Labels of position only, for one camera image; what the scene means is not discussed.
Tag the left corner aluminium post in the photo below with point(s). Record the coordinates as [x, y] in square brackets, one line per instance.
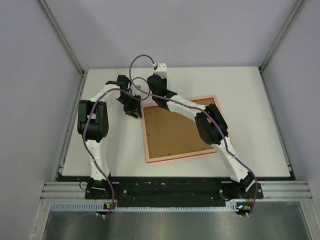
[60, 36]

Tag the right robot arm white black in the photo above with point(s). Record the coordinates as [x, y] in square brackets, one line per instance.
[212, 129]

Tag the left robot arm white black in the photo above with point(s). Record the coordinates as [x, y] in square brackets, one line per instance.
[93, 122]

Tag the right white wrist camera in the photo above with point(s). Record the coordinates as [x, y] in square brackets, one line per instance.
[160, 69]

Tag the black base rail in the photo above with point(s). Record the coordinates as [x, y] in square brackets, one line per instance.
[166, 192]

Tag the grey slotted cable duct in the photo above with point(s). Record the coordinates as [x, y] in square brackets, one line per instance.
[105, 207]

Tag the right corner aluminium post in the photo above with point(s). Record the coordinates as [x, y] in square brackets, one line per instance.
[294, 13]

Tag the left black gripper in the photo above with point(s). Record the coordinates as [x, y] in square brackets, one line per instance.
[134, 110]

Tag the corner aluminium post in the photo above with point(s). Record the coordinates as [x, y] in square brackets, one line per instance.
[294, 13]
[60, 36]

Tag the red picture frame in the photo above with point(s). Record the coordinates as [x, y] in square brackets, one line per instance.
[170, 136]

